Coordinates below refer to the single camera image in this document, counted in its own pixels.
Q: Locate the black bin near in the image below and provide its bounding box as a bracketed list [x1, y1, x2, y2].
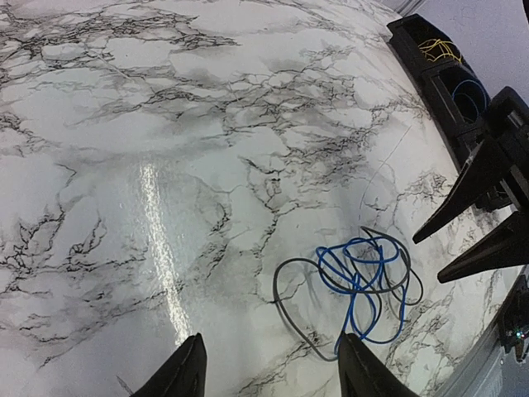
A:
[449, 132, 512, 213]

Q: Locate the black bin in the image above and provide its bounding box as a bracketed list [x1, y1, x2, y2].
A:
[449, 132, 512, 213]
[420, 61, 490, 136]
[387, 14, 474, 80]

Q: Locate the black bin far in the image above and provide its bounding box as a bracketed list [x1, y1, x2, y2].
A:
[387, 14, 474, 80]

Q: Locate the black bin middle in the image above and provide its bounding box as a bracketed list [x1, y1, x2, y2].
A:
[420, 61, 490, 136]

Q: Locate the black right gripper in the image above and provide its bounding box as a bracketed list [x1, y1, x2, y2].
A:
[412, 86, 528, 283]

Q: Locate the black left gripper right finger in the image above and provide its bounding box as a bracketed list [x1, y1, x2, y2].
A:
[338, 332, 417, 397]

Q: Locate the dark grey cable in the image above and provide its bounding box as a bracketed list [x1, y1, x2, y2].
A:
[272, 225, 425, 363]

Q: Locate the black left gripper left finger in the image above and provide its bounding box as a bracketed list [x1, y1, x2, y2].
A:
[132, 333, 207, 397]

